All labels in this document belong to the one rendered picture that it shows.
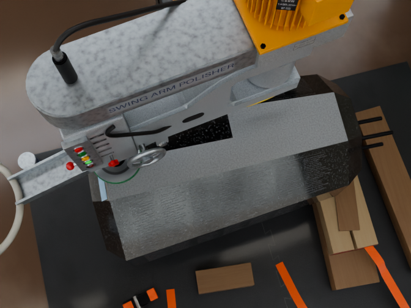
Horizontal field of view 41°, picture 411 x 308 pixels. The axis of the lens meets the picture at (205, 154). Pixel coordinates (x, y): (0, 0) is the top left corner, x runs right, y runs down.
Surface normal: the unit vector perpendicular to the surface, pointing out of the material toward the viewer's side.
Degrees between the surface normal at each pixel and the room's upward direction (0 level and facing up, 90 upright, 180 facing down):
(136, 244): 45
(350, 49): 0
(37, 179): 16
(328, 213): 0
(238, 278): 0
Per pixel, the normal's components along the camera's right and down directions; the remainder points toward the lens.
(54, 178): -0.25, -0.17
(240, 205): 0.18, 0.46
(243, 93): 0.00, -0.27
